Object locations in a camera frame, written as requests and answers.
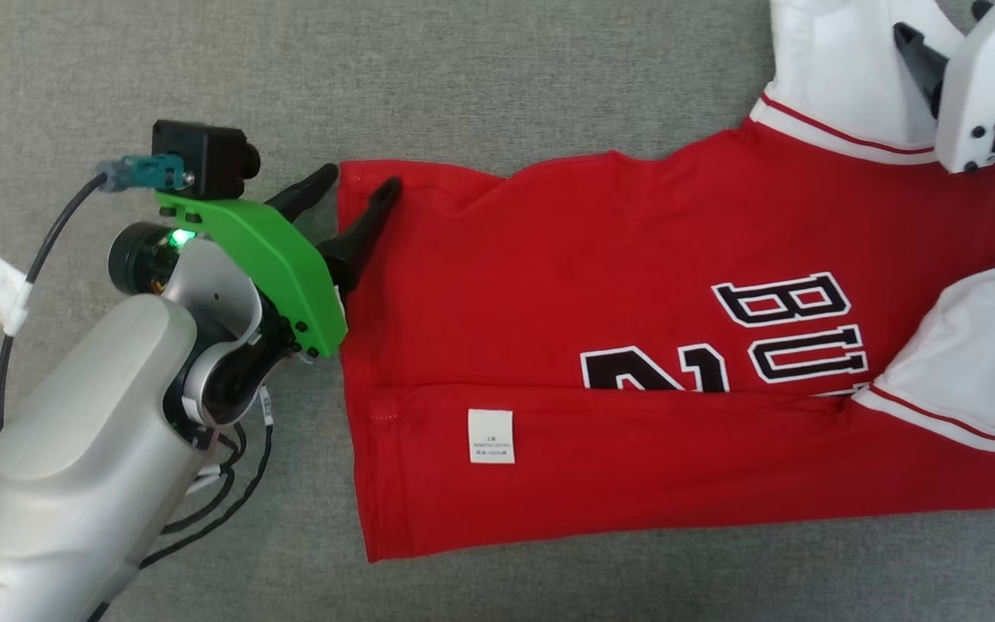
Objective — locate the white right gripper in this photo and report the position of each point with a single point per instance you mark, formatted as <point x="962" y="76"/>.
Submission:
<point x="990" y="78"/>

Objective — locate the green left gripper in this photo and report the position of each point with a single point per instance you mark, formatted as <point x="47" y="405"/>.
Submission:
<point x="282" y="259"/>

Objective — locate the red white basketball jersey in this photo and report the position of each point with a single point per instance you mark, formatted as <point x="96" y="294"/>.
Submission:
<point x="618" y="302"/>

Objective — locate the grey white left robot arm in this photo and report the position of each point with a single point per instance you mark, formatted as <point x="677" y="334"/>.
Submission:
<point x="74" y="432"/>

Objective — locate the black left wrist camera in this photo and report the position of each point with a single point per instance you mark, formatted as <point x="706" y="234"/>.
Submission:
<point x="204" y="160"/>

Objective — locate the teal left camera connector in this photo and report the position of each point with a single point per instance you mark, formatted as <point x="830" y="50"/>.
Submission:
<point x="143" y="171"/>

